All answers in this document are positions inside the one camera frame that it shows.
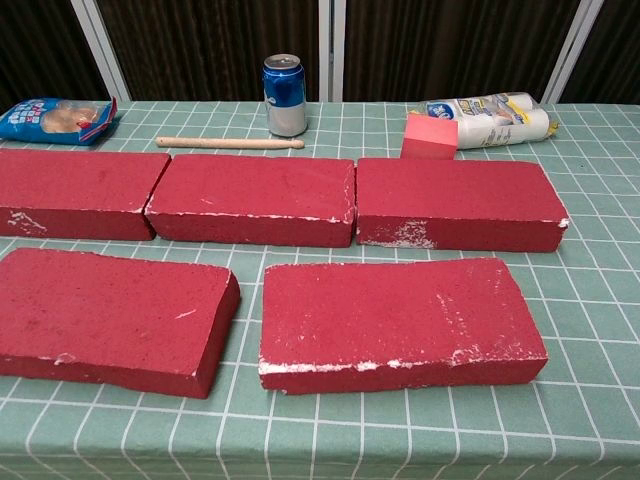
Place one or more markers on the white roll pack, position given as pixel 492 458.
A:
pixel 495 122

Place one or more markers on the pink foam cube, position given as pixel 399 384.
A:
pixel 430 137

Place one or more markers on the blue soda can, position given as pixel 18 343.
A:
pixel 285 95

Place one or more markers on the green checked tablecloth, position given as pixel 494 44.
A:
pixel 320 435

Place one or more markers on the dark pleated screen panel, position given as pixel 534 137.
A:
pixel 210 40
pixel 35 45
pixel 617 55
pixel 450 45

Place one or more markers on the white partition frame post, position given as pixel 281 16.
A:
pixel 331 50
pixel 572 50
pixel 102 50

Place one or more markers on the red foam brick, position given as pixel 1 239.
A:
pixel 75 180
pixel 450 195
pixel 110 310
pixel 390 315
pixel 250 195

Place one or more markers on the wooden stick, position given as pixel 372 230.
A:
pixel 225 142

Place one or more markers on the blue snack bag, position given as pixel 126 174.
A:
pixel 35 122

